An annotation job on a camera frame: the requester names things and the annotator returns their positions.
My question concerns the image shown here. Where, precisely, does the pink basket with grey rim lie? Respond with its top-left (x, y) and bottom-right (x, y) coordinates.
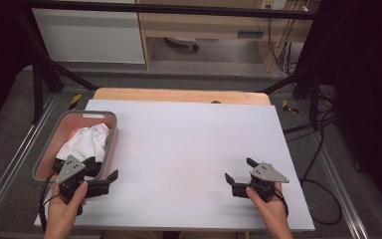
top-left (32, 110), bottom-right (118, 187)

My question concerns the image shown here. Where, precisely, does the person's left hand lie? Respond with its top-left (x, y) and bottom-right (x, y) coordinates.
top-left (45, 181), bottom-right (89, 231)

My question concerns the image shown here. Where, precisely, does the black floor cable loop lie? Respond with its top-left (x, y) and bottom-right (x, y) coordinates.
top-left (298, 109), bottom-right (343, 227)

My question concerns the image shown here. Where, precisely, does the hand-held gripper black cable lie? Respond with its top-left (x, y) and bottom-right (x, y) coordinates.
top-left (38, 168), bottom-right (62, 232)
top-left (273, 187), bottom-right (290, 218)

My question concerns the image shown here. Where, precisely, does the left hand-held gripper black cable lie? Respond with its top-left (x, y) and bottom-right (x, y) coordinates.
top-left (38, 168), bottom-right (62, 232)

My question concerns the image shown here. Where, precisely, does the person's right hand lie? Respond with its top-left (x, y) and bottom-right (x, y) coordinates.
top-left (246, 182), bottom-right (290, 231)

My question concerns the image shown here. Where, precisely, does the black metal frame bar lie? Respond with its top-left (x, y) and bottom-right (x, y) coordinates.
top-left (23, 1), bottom-right (332, 20)

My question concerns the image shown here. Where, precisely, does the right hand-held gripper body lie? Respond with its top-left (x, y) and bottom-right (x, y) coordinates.
top-left (232, 162), bottom-right (290, 203)

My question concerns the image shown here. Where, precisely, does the light wooden desk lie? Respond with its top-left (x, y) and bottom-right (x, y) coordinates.
top-left (135, 0), bottom-right (321, 73)

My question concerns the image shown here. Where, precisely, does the white cabinet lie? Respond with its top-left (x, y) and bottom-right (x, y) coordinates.
top-left (32, 8), bottom-right (146, 65)

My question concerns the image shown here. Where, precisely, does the white table board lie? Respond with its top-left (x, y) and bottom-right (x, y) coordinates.
top-left (34, 99), bottom-right (316, 232)

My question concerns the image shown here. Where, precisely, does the hanging desk cables bundle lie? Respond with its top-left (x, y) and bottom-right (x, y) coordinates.
top-left (266, 14), bottom-right (300, 76)

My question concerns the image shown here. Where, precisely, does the white chair base with caster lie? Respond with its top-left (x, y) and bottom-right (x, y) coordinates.
top-left (163, 36), bottom-right (201, 53)

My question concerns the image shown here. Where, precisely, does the white garment with black waistband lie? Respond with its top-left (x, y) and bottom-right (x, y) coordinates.
top-left (53, 122), bottom-right (110, 172)

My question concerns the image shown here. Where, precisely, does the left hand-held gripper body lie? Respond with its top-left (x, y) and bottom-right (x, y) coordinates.
top-left (57, 154), bottom-right (110, 204)

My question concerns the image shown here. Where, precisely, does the right hand-held gripper black cable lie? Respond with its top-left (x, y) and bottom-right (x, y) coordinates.
top-left (273, 187), bottom-right (290, 218)

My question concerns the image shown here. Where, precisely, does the white power strip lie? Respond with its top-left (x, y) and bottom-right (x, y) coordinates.
top-left (260, 0), bottom-right (287, 10)

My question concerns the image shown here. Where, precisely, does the black metal frame stand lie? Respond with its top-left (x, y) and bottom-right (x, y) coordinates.
top-left (15, 13), bottom-right (98, 124)
top-left (260, 64), bottom-right (323, 131)

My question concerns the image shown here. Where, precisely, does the aluminium floor rail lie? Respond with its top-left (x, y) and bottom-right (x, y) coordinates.
top-left (0, 94), bottom-right (60, 227)
top-left (306, 128), bottom-right (370, 239)

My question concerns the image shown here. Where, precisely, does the yellow black tape strip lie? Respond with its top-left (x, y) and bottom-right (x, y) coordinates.
top-left (68, 93), bottom-right (83, 111)
top-left (282, 99), bottom-right (300, 115)

